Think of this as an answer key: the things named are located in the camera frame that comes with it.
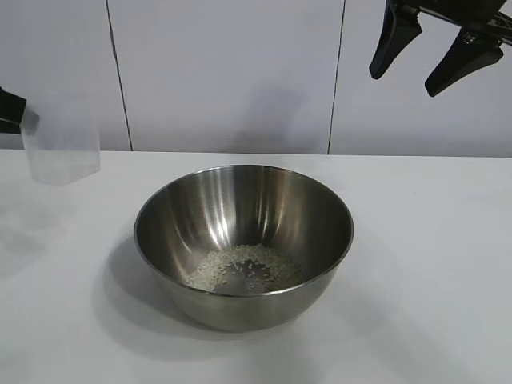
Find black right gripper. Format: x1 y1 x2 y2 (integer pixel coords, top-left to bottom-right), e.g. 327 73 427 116
368 0 512 97

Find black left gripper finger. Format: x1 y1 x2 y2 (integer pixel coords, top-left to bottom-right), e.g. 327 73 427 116
0 118 22 136
0 86 27 120

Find clear plastic measuring cup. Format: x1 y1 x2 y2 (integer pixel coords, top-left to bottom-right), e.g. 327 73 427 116
22 106 101 186

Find stainless steel mixing bowl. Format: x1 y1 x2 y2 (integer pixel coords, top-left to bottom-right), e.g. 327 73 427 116
134 163 355 333

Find white rice grains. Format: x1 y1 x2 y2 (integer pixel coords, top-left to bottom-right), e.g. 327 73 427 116
186 242 306 293

